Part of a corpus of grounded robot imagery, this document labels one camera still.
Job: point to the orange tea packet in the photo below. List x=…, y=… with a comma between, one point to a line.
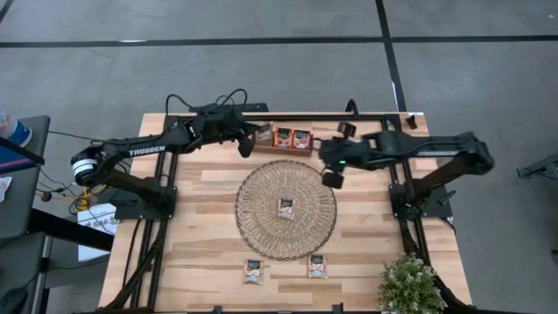
x=283, y=138

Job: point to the black arched bracket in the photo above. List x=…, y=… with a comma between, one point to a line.
x=351, y=101

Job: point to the grey side desk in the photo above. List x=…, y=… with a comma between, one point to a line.
x=26, y=205

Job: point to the beige tea packet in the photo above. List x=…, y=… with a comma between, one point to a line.
x=253, y=272
x=286, y=210
x=264, y=134
x=317, y=267

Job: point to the black computer mouse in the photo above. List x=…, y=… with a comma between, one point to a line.
x=11, y=301

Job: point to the white printed paper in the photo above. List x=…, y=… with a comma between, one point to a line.
x=98, y=222

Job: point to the black stand foot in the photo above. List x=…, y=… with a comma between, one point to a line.
x=538, y=168

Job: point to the black aluminium table frame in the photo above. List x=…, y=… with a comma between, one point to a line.
x=305, y=118

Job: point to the white paper sheet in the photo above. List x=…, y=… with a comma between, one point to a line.
x=93, y=252

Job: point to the wooden compartment box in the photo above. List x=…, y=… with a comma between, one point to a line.
x=283, y=152

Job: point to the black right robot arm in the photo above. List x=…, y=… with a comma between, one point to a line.
x=436, y=148

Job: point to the blue folder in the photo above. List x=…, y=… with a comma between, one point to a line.
x=13, y=160

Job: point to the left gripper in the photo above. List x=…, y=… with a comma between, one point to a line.
x=220, y=126

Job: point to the round woven placemat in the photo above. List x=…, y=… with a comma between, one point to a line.
x=261, y=196

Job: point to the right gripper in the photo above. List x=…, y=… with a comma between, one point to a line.
x=344, y=154

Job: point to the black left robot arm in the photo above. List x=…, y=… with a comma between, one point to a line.
x=144, y=150

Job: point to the blue white bottle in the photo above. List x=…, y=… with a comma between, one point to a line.
x=15, y=130

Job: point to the artificial plant in black pot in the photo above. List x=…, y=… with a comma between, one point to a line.
x=410, y=288

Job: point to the small dark wedge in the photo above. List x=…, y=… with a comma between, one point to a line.
x=410, y=122

